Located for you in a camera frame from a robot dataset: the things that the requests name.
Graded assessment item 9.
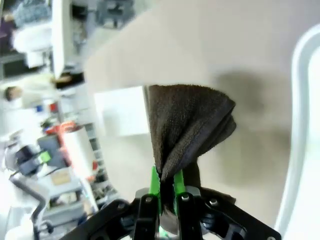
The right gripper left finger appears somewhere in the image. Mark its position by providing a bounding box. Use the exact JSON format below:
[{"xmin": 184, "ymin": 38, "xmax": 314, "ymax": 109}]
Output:
[{"xmin": 59, "ymin": 166, "xmax": 161, "ymax": 240}]

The person in white coat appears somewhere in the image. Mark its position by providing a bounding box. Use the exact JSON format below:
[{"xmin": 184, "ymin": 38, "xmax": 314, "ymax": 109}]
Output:
[{"xmin": 3, "ymin": 74, "xmax": 60, "ymax": 107}]

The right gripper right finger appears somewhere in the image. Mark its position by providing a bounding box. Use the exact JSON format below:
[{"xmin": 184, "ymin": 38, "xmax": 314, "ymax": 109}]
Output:
[{"xmin": 174, "ymin": 171, "xmax": 282, "ymax": 240}]

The grey left arm cable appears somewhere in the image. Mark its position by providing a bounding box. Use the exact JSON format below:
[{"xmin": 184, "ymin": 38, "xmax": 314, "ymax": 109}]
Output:
[{"xmin": 9, "ymin": 171, "xmax": 50, "ymax": 227}]

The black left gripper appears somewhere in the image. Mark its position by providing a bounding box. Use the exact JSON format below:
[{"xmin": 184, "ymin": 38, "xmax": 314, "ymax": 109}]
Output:
[{"xmin": 15, "ymin": 146, "xmax": 51, "ymax": 176}]

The orange roller holder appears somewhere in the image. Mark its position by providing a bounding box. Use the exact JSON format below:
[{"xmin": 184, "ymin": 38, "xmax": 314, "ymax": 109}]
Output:
[{"xmin": 46, "ymin": 121, "xmax": 99, "ymax": 182}]

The metal tray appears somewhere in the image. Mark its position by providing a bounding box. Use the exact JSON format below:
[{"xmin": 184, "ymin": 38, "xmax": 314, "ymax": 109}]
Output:
[{"xmin": 274, "ymin": 23, "xmax": 320, "ymax": 240}]

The grey box with tan label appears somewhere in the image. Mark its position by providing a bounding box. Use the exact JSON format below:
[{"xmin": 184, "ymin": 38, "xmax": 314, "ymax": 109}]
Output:
[{"xmin": 46, "ymin": 166, "xmax": 84, "ymax": 202}]

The dark brown cloth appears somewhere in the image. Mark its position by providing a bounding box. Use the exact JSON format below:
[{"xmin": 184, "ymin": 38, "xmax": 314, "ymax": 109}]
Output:
[{"xmin": 147, "ymin": 84, "xmax": 237, "ymax": 233}]

